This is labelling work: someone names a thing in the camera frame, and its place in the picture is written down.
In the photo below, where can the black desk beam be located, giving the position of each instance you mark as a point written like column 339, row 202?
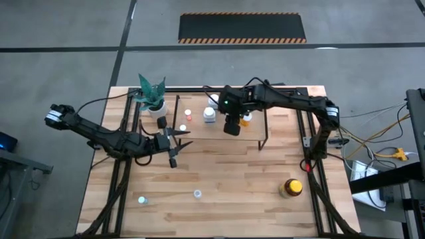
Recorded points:
column 391, row 176

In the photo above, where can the large amber bottle yellow cap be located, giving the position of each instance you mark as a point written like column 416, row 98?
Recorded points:
column 291, row 188

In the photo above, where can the orange vial white cap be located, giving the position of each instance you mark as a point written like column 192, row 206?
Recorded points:
column 246, row 121

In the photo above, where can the white Melatonin bottle blue label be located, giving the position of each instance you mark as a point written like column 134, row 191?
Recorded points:
column 209, row 114
column 214, row 99

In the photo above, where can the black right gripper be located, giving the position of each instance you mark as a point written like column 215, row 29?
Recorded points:
column 232, row 99

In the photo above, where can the small white bottle cap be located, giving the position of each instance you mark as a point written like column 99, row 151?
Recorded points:
column 142, row 200

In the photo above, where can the plain white plastic bottle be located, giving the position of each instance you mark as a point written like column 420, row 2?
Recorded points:
column 197, row 193

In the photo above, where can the white box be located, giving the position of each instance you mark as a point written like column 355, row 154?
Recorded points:
column 362, row 172

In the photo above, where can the blue-lit black device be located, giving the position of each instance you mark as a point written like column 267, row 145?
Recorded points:
column 6, row 142

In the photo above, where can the grey side table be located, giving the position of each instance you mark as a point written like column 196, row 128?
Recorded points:
column 16, row 186

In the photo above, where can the green leafy plant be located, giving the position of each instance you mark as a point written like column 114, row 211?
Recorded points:
column 151, row 93

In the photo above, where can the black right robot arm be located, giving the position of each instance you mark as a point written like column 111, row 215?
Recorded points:
column 292, row 99

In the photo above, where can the black aluminium rig frame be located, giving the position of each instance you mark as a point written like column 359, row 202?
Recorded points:
column 300, row 126

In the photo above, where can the black mat hazard stripes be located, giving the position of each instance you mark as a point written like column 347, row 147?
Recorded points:
column 242, row 28

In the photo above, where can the white plant pot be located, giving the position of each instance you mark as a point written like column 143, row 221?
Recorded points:
column 159, row 113

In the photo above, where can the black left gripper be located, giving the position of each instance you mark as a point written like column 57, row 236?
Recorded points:
column 162, row 143

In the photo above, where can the yellow power splitter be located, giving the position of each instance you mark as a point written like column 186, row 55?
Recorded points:
column 400, row 154

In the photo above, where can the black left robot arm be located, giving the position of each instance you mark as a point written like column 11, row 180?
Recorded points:
column 99, row 134

